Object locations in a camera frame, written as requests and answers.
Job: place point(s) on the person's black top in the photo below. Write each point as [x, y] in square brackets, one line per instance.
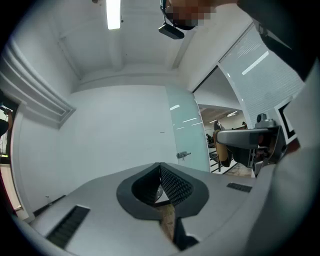
[287, 22]

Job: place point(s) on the ceiling light panel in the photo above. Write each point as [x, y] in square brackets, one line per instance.
[113, 13]

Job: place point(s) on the brown shell office chair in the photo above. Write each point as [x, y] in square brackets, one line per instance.
[223, 153]

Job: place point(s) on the frosted glass door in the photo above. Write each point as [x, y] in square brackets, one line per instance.
[187, 125]

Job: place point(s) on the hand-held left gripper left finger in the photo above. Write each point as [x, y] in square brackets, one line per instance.
[95, 205]

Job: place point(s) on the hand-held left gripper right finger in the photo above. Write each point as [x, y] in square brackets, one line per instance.
[220, 200]

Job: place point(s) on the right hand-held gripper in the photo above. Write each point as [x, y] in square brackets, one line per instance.
[272, 140]

